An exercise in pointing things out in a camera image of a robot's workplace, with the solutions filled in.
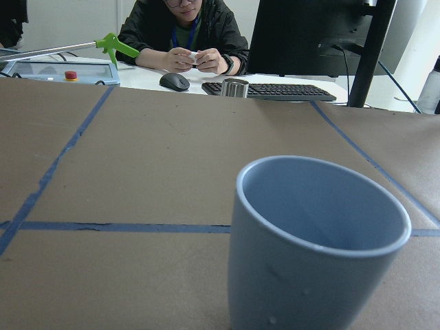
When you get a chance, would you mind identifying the light blue cup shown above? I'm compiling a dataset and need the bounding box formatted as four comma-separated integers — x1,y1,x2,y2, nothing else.
228,155,411,329

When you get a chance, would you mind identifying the black keyboard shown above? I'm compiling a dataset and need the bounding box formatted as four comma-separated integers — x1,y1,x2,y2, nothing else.
201,81,337,102

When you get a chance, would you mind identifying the metal cylinder can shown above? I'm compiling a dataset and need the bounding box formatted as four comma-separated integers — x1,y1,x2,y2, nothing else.
221,78,250,98

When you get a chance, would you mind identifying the black computer mouse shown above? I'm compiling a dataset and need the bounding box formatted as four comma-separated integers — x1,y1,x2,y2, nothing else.
159,73,190,92

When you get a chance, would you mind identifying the seated person in black jacket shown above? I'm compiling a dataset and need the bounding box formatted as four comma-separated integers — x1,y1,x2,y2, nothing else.
116,1,249,76

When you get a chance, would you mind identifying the teach pendant near person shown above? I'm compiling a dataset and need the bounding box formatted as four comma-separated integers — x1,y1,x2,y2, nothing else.
1,60,120,86

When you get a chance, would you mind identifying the black computer monitor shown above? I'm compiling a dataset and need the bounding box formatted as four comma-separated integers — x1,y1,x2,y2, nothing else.
247,0,427,107

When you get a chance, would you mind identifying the green handled reacher tool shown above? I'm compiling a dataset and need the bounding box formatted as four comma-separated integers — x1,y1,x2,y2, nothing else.
1,33,140,65

